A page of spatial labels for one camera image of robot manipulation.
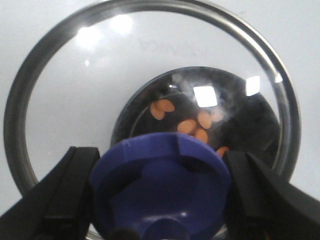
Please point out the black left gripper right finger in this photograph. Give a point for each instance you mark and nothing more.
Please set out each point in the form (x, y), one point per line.
(262, 205)

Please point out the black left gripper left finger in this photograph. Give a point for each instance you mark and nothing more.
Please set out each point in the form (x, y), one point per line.
(59, 206)

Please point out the orange ham slices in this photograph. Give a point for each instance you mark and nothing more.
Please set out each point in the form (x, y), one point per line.
(187, 125)

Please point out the glass lid with blue knob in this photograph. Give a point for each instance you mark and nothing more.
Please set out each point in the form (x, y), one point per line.
(73, 85)

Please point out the dark blue saucepan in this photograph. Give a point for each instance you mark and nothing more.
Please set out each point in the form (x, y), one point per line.
(240, 122)

